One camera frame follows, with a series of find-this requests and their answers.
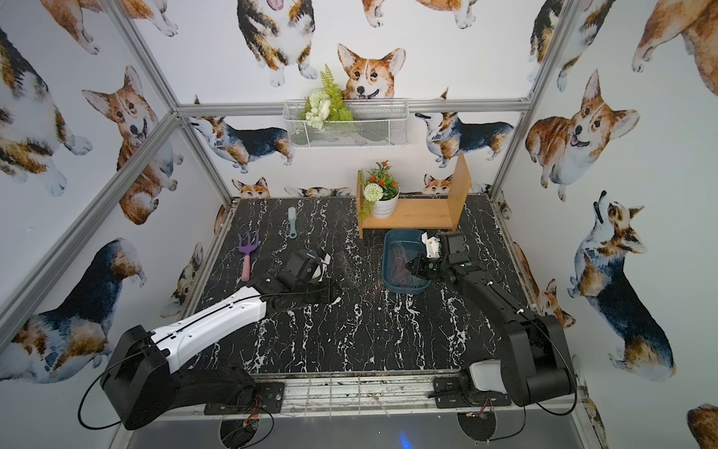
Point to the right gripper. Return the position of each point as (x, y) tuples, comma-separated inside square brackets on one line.
[(425, 267)]

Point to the smoky large triangle ruler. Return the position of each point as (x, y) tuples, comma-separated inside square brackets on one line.
[(398, 275)]

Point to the teal plastic storage box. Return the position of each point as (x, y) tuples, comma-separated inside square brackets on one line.
[(411, 239)]

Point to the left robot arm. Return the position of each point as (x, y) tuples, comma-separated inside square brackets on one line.
[(146, 376)]

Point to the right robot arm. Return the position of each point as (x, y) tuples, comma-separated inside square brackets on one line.
[(532, 361)]

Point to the purple pink garden rake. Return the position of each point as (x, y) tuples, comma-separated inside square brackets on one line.
[(248, 243)]

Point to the wooden desk shelf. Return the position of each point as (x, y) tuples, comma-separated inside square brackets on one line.
[(421, 213)]

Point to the teal cleaning brush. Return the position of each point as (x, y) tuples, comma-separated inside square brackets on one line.
[(292, 221)]

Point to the potted flower white pot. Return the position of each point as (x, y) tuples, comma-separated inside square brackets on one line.
[(379, 192)]

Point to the green fern white flowers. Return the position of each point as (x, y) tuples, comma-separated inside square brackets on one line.
[(326, 104)]

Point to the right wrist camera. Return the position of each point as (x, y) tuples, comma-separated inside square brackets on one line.
[(432, 245)]

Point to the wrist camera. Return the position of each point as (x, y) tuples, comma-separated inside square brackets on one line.
[(319, 262), (432, 245)]

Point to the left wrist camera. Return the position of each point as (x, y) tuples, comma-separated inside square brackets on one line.
[(319, 262)]

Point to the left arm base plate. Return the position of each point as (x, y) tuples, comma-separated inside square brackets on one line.
[(264, 396)]

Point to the white wire wall basket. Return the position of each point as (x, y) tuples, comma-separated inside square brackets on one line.
[(382, 123)]

